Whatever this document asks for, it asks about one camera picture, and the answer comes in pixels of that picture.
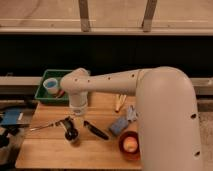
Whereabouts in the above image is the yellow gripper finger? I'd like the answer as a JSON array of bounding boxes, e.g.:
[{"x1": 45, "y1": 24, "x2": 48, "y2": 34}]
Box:
[
  {"x1": 115, "y1": 94, "x2": 126, "y2": 112},
  {"x1": 60, "y1": 117, "x2": 74, "y2": 132}
]

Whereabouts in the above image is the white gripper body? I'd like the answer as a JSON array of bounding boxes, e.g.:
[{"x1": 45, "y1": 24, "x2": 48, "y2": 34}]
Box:
[{"x1": 69, "y1": 101, "x2": 88, "y2": 116}]

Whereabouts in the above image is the black dish brush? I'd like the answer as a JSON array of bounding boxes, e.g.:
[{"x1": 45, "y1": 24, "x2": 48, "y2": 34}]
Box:
[{"x1": 84, "y1": 120, "x2": 109, "y2": 140}]

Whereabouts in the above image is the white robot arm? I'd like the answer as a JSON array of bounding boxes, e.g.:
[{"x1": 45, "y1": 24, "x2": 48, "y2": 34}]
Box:
[{"x1": 60, "y1": 67, "x2": 203, "y2": 171}]

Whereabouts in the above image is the small metal cup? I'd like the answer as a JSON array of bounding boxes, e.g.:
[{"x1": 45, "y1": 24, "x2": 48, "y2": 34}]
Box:
[{"x1": 65, "y1": 128, "x2": 79, "y2": 144}]

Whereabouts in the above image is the translucent blue plastic cup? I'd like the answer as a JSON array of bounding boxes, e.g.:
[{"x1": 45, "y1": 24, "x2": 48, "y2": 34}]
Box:
[{"x1": 43, "y1": 78, "x2": 59, "y2": 96}]

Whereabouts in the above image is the metal fork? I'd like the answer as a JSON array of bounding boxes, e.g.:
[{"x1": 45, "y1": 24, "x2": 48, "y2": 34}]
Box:
[{"x1": 29, "y1": 121, "x2": 60, "y2": 131}]

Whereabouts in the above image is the orange carrot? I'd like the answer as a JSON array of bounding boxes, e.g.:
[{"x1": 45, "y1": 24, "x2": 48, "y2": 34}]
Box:
[{"x1": 56, "y1": 90, "x2": 64, "y2": 98}]

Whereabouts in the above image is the grey crumpled cloth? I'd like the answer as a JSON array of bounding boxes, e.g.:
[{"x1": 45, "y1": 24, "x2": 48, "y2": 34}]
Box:
[{"x1": 126, "y1": 105, "x2": 138, "y2": 122}]

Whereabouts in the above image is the blue sponge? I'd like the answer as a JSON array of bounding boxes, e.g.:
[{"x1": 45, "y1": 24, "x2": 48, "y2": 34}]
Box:
[{"x1": 109, "y1": 116, "x2": 129, "y2": 136}]

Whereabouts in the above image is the green plastic tray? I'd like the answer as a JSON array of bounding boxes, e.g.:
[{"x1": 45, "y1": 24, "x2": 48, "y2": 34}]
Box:
[{"x1": 35, "y1": 69, "x2": 71, "y2": 106}]

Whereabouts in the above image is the yellow fruit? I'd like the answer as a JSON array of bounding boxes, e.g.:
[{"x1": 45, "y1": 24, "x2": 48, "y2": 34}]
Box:
[{"x1": 123, "y1": 137, "x2": 138, "y2": 153}]

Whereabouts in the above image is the blue box on floor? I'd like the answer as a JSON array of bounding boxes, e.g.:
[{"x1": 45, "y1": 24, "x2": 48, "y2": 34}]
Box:
[{"x1": 0, "y1": 108, "x2": 23, "y2": 126}]

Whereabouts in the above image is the red bowl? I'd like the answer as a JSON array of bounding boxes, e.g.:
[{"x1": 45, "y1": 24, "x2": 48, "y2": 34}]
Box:
[{"x1": 118, "y1": 131, "x2": 140, "y2": 161}]

